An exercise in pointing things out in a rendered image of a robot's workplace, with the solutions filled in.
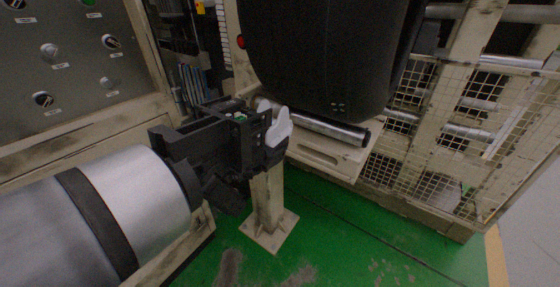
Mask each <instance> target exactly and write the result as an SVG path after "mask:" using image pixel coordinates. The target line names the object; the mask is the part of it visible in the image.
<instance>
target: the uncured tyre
mask: <svg viewBox="0 0 560 287"><path fill-rule="evenodd" d="M428 1H429V0H236V7H237V15H238V19H239V26H240V29H241V34H242V38H243V41H244V45H245V48H246V52H247V55H248V58H249V60H250V63H251V66H252V68H253V70H254V72H255V74H256V76H257V78H258V79H259V81H260V82H261V84H262V85H263V86H264V88H265V89H266V90H267V91H268V92H269V93H270V94H271V95H273V96H274V97H275V98H276V99H278V100H280V101H281V102H282V103H284V104H286V105H288V106H292V107H294V108H298V109H302V110H304V111H307V112H310V113H314V114H317V115H320V116H324V117H326V118H329V119H333V120H336V121H339V122H342V123H351V124H360V123H363V122H365V121H367V120H369V119H371V118H374V117H376V116H378V115H380V114H381V113H382V112H383V110H384V108H385V107H386V105H387V103H388V101H389V100H390V98H391V96H392V95H393V92H394V90H395V89H396V87H397V85H398V82H399V80H400V78H401V76H402V73H403V71H404V68H405V66H406V63H407V61H408V58H409V55H410V53H411V50H412V48H413V45H414V42H415V39H416V36H417V34H418V31H419V27H420V25H421V21H422V20H423V16H424V13H425V10H426V6H427V4H428ZM261 73H264V74H268V75H271V76H277V77H280V78H284V79H288V80H289V81H286V80H283V79H279V78H274V77H271V76H266V75H263V74H261ZM329 101H333V102H346V109H347V112H346V113H339V112H334V111H332V110H331V106H330V103H329Z"/></svg>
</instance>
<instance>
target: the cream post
mask: <svg viewBox="0 0 560 287"><path fill-rule="evenodd" d="M223 3H224V12H225V17H226V26H227V34H228V39H229V47H230V52H231V60H232V68H233V71H234V81H235V86H236V92H238V91H240V90H242V89H244V88H246V87H248V86H250V85H252V84H255V83H257V82H259V79H258V77H257V76H256V74H255V72H254V70H253V67H252V66H251V63H250V60H249V58H248V54H247V52H246V48H245V47H243V48H242V47H240V46H239V44H238V38H239V37H242V34H241V29H240V26H239V19H238V12H237V7H236V0H223ZM249 185H250V190H251V198H252V206H253V211H254V219H255V224H256V226H258V227H260V225H261V224H262V225H263V230H264V231H265V232H266V233H268V234H270V235H273V234H274V232H275V230H277V228H278V221H280V222H281V223H282V221H283V219H284V198H283V159H282V161H281V162H280V163H278V164H277V165H275V166H273V167H272V168H271V169H269V171H268V172H267V173H265V172H264V171H262V172H261V173H260V174H258V175H255V176H254V177H253V179H249Z"/></svg>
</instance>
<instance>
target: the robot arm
mask: <svg viewBox="0 0 560 287"><path fill-rule="evenodd" d="M222 100H224V102H222V103H219V104H215V105H213V106H208V105H209V104H212V103H216V102H218V101H222ZM195 108H196V117H197V120H196V121H193V122H191V123H188V124H185V125H183V126H180V127H178V128H175V129H171V128H169V127H167V126H166V125H164V124H160V125H157V126H154V127H151V128H148V129H147V133H148V136H149V140H150V143H151V147H152V148H150V147H149V146H146V145H145V144H141V143H135V144H132V145H130V146H127V147H125V148H122V149H119V150H117V151H114V152H111V153H109V154H106V155H104V156H101V157H98V158H96V159H92V160H90V161H87V162H85V163H82V164H79V165H77V166H75V167H74V168H71V169H68V170H65V171H63V172H60V173H58V174H55V175H54V176H53V175H52V176H49V177H47V178H44V179H40V180H39V181H36V182H33V183H31V184H27V185H25V186H22V187H20V188H18V189H14V190H12V191H9V192H7V193H4V194H1V195H0V287H118V286H119V285H120V284H121V282H124V281H126V280H127V279H128V278H129V277H130V276H131V275H133V274H134V273H135V272H136V271H137V270H139V269H141V268H142V267H143V266H144V265H145V264H147V263H148V262H149V261H151V260H152V259H153V258H154V257H155V256H157V255H158V254H159V253H160V252H162V251H163V250H164V249H166V248H167V247H168V246H169V245H170V244H172V243H173V242H174V241H175V240H177V239H178V238H179V237H180V236H182V235H183V234H184V233H185V232H186V231H188V230H189V228H190V226H191V222H192V213H193V212H194V211H195V210H197V209H198V208H200V207H201V205H202V204H203V198H204V199H205V200H207V201H209V202H210V203H212V205H213V206H215V207H216V208H217V210H218V211H219V212H220V213H224V214H225V215H227V216H229V215H232V216H234V217H235V218H238V217H239V215H240V214H241V213H242V211H243V209H244V208H245V207H246V205H247V204H248V203H247V202H246V201H245V200H244V199H242V197H243V195H242V194H241V193H239V191H238V190H237V189H236V188H233V187H231V186H230V185H226V184H224V183H223V182H222V181H221V180H220V179H219V178H217V177H216V176H215V175H217V176H219V177H220V178H222V179H223V180H225V181H227V182H228V183H230V182H232V181H233V180H235V181H237V182H239V183H240V182H241V181H242V180H247V179H253V177H254V176H255V175H258V174H260V173H261V172H262V171H264V172H265V173H267V172H268V171H269V169H271V168H272V167H273V166H275V165H277V164H278V163H280V162H281V161H282V160H283V158H284V156H285V154H286V151H287V148H288V145H289V140H290V138H291V134H292V131H293V122H292V120H291V119H289V109H288V107H287V106H283V107H282V108H281V110H280V112H279V115H278V117H277V119H275V120H273V109H272V108H271V106H270V103H269V101H268V100H267V99H265V100H262V101H261V102H260V103H259V106H258V109H257V112H255V111H254V110H255V109H253V108H250V107H248V106H246V101H245V100H242V99H239V98H234V99H232V98H231V94H228V95H226V96H222V97H220V98H216V99H212V100H210V101H206V102H203V103H200V104H196V105H195ZM213 174H215V175H213Z"/></svg>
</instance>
